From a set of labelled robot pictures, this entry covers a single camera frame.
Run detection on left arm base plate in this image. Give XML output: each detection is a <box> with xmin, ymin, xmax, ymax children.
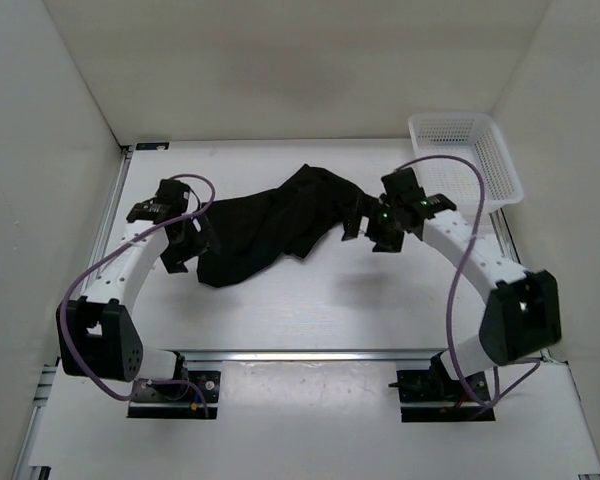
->
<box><xmin>127</xmin><ymin>370</ymin><xmax>221</xmax><ymax>420</ymax></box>

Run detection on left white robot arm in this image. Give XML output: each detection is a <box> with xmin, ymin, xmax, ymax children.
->
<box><xmin>57</xmin><ymin>174</ymin><xmax>219</xmax><ymax>400</ymax></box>

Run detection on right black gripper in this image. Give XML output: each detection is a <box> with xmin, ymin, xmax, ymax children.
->
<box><xmin>342</xmin><ymin>193</ymin><xmax>405</xmax><ymax>254</ymax></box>

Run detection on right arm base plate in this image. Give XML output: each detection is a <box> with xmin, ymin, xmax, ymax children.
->
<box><xmin>389</xmin><ymin>370</ymin><xmax>496</xmax><ymax>423</ymax></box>

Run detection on white plastic basket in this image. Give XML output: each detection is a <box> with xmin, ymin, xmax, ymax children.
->
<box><xmin>408</xmin><ymin>113</ymin><xmax>524</xmax><ymax>218</ymax></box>

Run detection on black shorts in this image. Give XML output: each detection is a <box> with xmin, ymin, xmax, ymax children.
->
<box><xmin>197</xmin><ymin>165</ymin><xmax>364</xmax><ymax>288</ymax></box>

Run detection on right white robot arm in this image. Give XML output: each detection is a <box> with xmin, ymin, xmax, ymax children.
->
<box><xmin>343</xmin><ymin>169</ymin><xmax>562</xmax><ymax>400</ymax></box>

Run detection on aluminium frame rail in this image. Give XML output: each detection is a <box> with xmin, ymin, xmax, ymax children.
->
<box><xmin>181</xmin><ymin>349</ymin><xmax>438</xmax><ymax>362</ymax></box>

